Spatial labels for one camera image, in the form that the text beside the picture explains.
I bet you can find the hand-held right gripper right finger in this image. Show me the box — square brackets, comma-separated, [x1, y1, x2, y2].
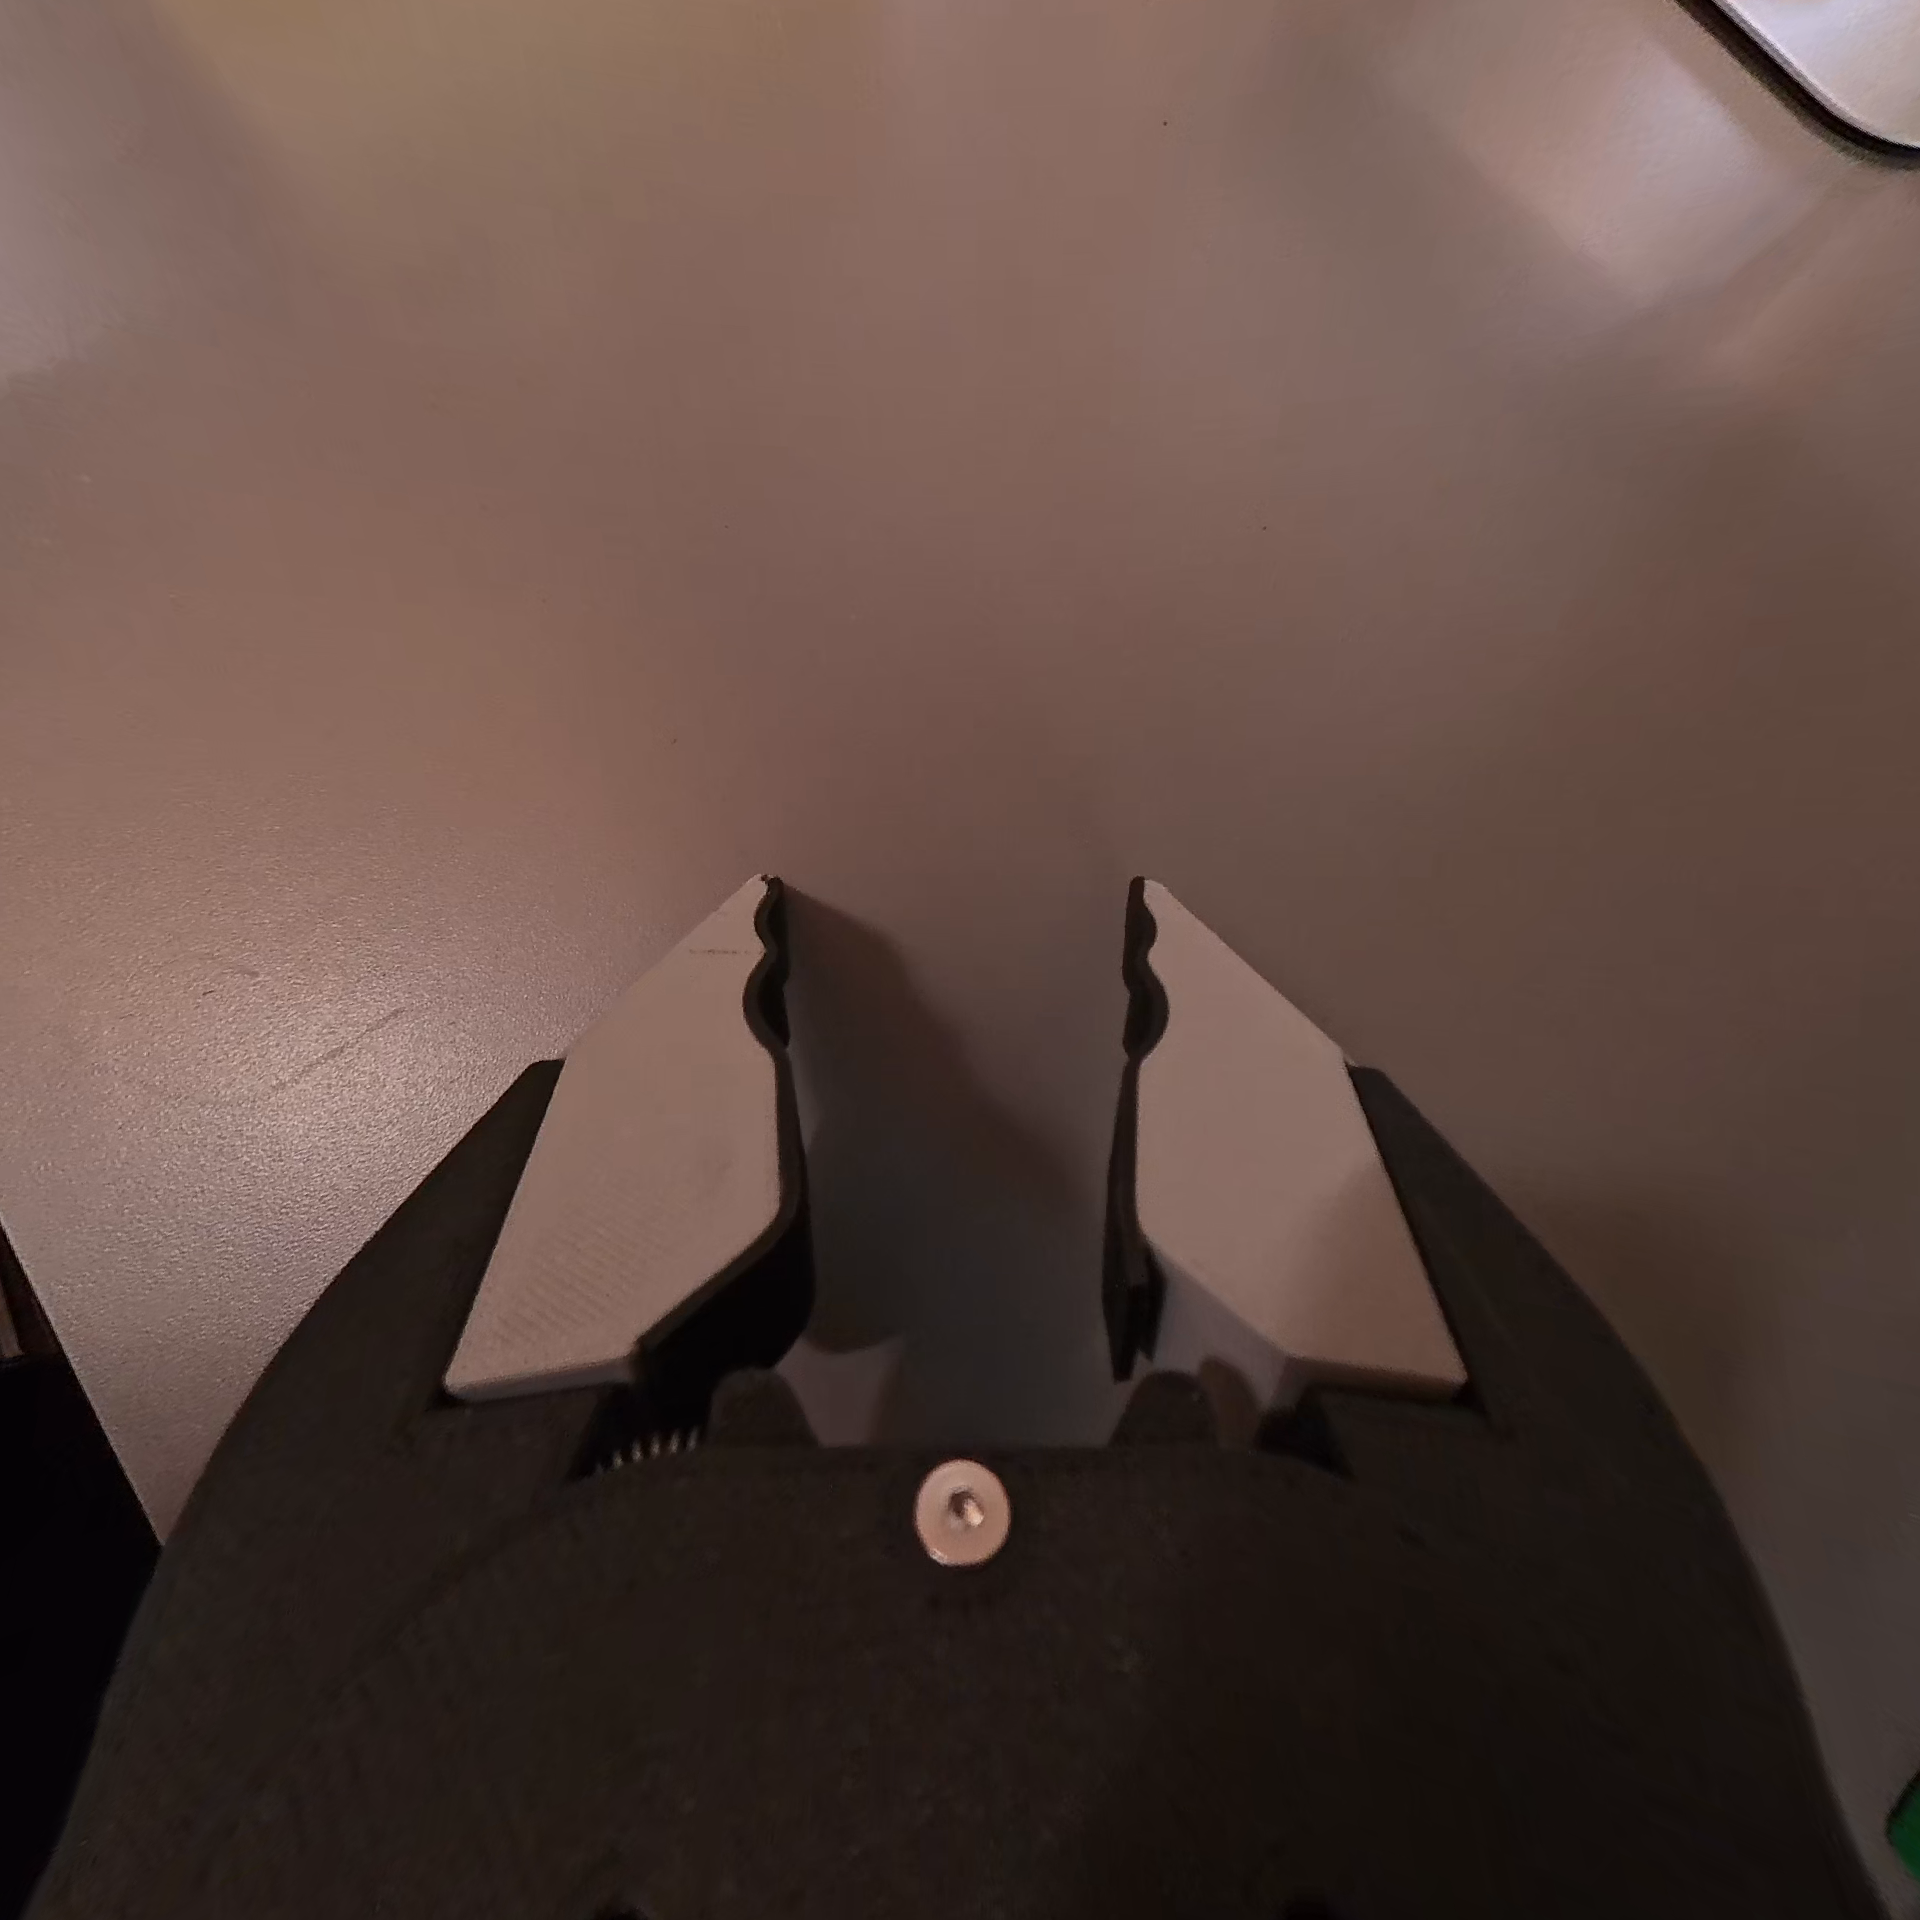
[1102, 876, 1470, 1430]

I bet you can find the silver flat device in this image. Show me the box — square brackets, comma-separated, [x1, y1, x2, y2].
[1710, 0, 1920, 150]

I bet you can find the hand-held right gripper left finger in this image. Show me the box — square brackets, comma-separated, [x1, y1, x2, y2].
[443, 873, 820, 1428]

